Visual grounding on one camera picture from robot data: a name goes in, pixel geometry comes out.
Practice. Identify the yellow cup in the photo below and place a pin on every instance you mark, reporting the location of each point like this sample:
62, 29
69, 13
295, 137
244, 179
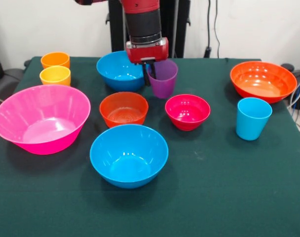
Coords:
55, 79

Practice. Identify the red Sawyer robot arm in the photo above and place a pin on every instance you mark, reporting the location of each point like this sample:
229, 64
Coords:
142, 22

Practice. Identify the purple cup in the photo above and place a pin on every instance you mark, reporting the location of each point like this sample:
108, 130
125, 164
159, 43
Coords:
164, 86

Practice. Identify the blue cup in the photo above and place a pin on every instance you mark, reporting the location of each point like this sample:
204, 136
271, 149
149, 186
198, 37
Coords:
251, 128

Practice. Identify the large red-orange bowl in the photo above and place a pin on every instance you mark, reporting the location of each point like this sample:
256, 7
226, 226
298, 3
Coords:
263, 89

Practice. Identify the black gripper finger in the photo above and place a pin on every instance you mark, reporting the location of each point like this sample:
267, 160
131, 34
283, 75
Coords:
147, 76
153, 71

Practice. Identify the small magenta bowl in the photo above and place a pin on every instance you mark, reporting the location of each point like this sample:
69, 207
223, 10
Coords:
187, 121

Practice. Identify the orange cup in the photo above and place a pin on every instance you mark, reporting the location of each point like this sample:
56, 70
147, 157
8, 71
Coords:
55, 61

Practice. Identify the large pink bowl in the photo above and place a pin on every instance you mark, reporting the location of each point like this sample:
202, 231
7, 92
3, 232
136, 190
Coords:
41, 143

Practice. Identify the blue bowl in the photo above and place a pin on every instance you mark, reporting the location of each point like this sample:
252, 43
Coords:
129, 177
115, 79

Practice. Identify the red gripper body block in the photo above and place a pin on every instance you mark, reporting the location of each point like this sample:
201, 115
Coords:
147, 53

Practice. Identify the dark green table cloth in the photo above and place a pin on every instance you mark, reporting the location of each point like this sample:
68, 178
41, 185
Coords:
214, 185

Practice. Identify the small orange bowl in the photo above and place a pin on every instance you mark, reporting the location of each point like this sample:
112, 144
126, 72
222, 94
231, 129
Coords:
115, 118

